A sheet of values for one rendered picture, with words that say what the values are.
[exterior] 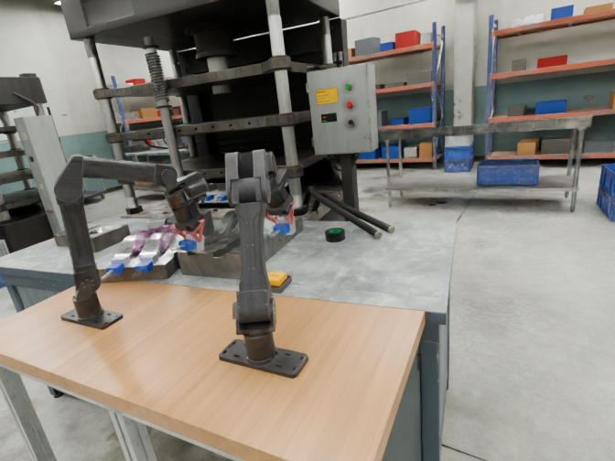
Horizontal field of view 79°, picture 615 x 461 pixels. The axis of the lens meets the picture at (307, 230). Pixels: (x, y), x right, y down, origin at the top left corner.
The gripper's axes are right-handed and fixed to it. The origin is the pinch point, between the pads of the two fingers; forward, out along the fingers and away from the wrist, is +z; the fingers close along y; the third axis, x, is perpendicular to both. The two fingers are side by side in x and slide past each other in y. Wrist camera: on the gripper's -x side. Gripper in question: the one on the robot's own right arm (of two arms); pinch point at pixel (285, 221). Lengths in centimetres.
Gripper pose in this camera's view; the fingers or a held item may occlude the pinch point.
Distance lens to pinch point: 126.4
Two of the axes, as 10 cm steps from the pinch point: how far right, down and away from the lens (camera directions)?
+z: 2.8, 6.7, 6.9
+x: -2.8, 7.4, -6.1
